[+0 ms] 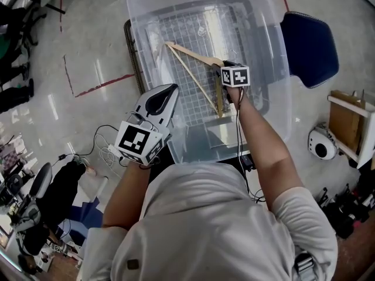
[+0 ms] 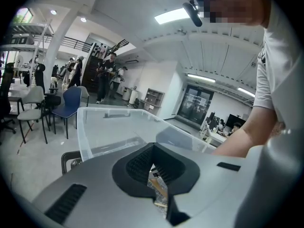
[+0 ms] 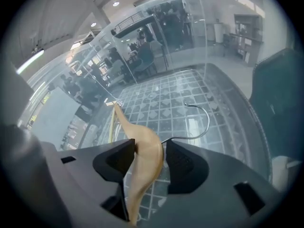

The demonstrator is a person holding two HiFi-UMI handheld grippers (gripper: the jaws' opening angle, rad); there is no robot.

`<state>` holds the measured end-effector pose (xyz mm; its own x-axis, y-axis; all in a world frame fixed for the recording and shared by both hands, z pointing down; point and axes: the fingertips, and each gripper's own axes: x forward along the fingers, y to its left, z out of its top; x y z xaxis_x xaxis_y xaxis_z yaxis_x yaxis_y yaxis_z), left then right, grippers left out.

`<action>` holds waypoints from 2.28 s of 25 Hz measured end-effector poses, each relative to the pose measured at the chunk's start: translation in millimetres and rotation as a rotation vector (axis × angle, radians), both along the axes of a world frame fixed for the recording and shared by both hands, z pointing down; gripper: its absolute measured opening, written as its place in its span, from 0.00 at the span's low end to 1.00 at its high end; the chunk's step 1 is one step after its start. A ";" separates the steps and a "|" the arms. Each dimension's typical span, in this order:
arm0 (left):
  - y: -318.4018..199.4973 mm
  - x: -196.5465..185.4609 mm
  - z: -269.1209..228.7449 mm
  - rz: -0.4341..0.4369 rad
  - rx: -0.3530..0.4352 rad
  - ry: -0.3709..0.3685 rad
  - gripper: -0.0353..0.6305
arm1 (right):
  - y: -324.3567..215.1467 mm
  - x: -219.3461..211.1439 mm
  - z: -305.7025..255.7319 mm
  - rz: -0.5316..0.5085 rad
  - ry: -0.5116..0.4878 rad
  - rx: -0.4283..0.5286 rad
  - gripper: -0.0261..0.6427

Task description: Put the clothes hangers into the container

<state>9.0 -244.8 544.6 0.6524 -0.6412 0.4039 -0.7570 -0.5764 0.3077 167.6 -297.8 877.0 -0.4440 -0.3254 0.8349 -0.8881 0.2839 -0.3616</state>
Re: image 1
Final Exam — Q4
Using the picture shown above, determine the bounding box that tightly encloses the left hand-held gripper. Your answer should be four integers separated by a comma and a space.
114, 83, 180, 166

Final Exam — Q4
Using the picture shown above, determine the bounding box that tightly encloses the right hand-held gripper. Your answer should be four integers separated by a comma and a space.
215, 60, 251, 87

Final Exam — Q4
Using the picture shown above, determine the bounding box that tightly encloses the clear plastic storage bin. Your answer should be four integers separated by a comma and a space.
126, 0, 293, 164

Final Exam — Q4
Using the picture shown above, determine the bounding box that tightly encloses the wooden clothes hanger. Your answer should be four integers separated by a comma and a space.
164, 41, 232, 119

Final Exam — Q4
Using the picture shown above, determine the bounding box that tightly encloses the person's right forearm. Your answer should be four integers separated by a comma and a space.
227, 85, 305, 212

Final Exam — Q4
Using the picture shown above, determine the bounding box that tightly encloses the person's left forearm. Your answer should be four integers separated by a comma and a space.
102, 164, 152, 231

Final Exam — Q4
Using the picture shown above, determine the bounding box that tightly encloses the brown cardboard box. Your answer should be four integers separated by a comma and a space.
328, 91, 364, 155

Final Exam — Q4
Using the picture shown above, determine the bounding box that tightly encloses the black mesh side table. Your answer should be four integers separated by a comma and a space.
123, 18, 147, 97

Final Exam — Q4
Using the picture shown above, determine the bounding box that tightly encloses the dark blue padded chair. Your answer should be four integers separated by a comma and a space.
279, 11, 340, 90

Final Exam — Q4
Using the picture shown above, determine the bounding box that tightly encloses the small black electronic module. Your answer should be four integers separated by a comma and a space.
240, 155, 254, 171

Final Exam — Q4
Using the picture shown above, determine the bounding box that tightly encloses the white pet carrier backpack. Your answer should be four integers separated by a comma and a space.
307, 123, 339, 161

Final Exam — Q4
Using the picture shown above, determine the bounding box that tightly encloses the black jacket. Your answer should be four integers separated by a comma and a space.
37, 159, 86, 228

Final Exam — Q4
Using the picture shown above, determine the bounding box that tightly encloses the person's white shirt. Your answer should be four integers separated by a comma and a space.
80, 161, 339, 281

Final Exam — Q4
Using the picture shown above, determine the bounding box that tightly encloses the grey office chair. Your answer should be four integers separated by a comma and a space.
8, 162, 53, 234

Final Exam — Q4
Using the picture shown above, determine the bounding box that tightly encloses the white wooden-framed desk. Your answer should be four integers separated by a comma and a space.
327, 89, 375, 169

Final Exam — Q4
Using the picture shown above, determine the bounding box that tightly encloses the checkered board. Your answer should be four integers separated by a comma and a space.
0, 145, 21, 169

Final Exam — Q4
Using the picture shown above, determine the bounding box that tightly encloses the black office chair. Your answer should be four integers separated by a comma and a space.
0, 1, 47, 58

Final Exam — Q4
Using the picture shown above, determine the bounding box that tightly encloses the pile of black equipment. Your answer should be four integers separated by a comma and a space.
318, 183, 375, 239

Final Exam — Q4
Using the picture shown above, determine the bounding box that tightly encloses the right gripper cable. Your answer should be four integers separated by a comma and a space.
233, 85, 250, 157

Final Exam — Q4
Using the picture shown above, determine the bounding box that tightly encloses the white charger with cable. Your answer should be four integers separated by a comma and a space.
99, 126, 125, 169

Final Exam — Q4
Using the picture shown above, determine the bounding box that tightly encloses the grey strap buckle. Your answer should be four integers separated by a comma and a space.
294, 252, 316, 277

